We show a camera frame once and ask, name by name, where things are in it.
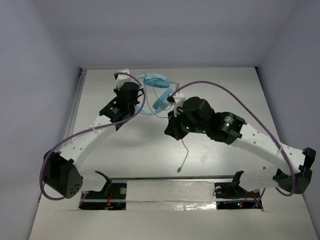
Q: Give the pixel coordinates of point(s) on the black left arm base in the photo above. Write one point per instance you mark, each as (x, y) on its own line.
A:
(112, 196)

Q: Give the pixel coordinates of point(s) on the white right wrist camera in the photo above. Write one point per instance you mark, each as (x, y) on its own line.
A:
(176, 99)

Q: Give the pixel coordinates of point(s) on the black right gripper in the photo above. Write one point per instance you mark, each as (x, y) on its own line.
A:
(172, 128)

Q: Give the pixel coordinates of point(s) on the aluminium rail left side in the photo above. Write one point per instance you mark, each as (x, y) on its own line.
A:
(75, 104)

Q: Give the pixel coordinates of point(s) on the light blue headphones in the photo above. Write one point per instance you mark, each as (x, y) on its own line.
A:
(161, 87)

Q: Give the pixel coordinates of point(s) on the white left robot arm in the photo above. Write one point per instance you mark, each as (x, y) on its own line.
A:
(60, 169)

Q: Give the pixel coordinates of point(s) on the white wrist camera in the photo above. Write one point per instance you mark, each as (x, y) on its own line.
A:
(122, 78)
(176, 99)

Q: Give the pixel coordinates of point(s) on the white front platform board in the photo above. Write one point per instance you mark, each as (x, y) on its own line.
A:
(281, 219)

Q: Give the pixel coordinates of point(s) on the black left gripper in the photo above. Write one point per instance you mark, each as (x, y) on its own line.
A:
(135, 100)

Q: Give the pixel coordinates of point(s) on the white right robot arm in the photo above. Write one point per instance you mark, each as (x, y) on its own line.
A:
(291, 170)

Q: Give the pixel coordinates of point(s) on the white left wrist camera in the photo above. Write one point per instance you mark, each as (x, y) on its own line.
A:
(122, 78)

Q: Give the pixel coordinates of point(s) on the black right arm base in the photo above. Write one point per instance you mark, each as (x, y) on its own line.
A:
(242, 192)

